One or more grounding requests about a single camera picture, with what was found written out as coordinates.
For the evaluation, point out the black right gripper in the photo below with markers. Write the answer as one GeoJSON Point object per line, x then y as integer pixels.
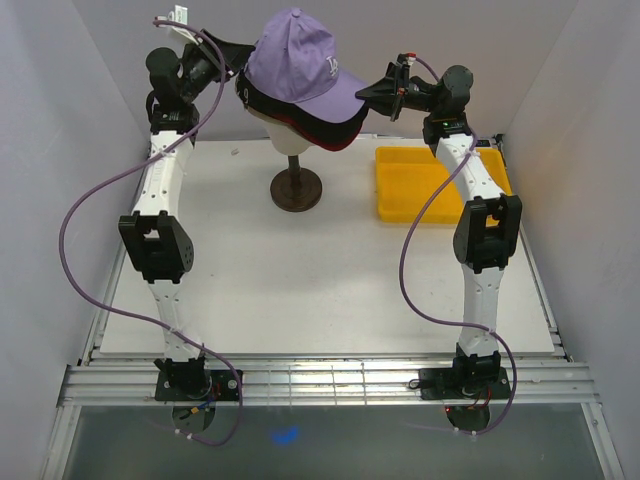
{"type": "Point", "coordinates": [387, 92]}

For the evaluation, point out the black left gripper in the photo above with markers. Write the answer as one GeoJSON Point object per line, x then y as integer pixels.
{"type": "Point", "coordinates": [237, 57]}

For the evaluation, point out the black cap white NY logo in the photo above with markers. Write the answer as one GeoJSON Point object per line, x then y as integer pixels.
{"type": "Point", "coordinates": [271, 107]}

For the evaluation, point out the purple baseball cap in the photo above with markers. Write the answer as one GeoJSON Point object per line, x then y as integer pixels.
{"type": "Point", "coordinates": [295, 62]}

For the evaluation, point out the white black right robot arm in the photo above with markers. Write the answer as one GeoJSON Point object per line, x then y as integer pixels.
{"type": "Point", "coordinates": [487, 232]}

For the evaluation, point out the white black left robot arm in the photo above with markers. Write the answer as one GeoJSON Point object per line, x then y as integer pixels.
{"type": "Point", "coordinates": [157, 245]}

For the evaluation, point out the yellow plastic bin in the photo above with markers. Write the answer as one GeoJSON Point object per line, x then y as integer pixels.
{"type": "Point", "coordinates": [405, 179]}

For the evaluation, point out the beige mannequin head on stand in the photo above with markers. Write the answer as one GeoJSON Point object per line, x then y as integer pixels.
{"type": "Point", "coordinates": [294, 189]}

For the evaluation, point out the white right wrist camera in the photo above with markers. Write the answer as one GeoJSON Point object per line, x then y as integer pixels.
{"type": "Point", "coordinates": [406, 60]}

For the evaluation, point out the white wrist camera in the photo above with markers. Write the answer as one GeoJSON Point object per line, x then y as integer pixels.
{"type": "Point", "coordinates": [178, 17]}
{"type": "Point", "coordinates": [406, 60]}

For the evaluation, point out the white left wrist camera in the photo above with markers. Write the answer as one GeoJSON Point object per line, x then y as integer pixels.
{"type": "Point", "coordinates": [178, 17]}

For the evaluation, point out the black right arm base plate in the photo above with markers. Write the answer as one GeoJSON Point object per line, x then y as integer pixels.
{"type": "Point", "coordinates": [444, 384]}

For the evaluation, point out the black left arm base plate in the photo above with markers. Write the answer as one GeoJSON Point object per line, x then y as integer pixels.
{"type": "Point", "coordinates": [216, 385]}

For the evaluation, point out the aluminium mounting rail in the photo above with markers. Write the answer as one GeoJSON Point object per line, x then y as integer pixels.
{"type": "Point", "coordinates": [332, 382]}

